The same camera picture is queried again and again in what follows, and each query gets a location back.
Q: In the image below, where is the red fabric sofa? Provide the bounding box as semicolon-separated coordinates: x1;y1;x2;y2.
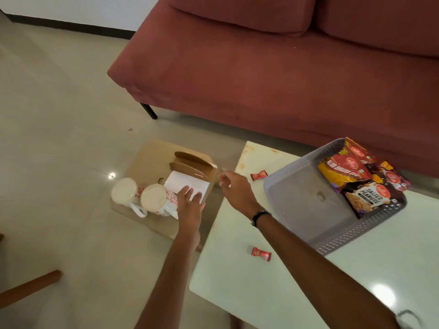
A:
107;0;439;179

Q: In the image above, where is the beige plastic stool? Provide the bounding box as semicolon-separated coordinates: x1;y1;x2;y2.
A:
109;139;225;241

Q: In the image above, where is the person's right forearm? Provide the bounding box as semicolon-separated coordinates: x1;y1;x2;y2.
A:
255;214;402;329

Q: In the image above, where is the person's left forearm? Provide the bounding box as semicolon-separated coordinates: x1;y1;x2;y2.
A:
134;231;201;329

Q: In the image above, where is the brown wooden furniture leg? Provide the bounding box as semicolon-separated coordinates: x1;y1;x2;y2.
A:
0;270;63;309

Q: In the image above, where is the white floral mug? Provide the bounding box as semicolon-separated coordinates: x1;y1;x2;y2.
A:
139;183;180;220
110;177;148;218

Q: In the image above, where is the black beaded bracelet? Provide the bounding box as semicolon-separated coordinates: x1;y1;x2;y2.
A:
250;210;272;228

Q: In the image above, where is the red sofa back cushion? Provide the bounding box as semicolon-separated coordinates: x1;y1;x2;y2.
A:
315;0;439;58
166;0;318;37

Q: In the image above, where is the dark peanuts snack packet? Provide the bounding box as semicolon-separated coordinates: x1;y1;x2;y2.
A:
340;180;404;220

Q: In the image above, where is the person's right hand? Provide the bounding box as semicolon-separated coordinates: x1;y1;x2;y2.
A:
218;170;263;220

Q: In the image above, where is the black sofa leg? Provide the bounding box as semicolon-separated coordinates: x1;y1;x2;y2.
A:
139;103;158;120

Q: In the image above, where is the person's left hand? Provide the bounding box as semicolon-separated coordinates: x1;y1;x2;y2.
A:
176;185;206;237

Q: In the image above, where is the wooden napkin holder with napkins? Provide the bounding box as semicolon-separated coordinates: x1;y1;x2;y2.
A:
168;151;220;184

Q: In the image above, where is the grey plastic tray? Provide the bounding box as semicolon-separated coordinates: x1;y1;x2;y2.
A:
263;138;408;256

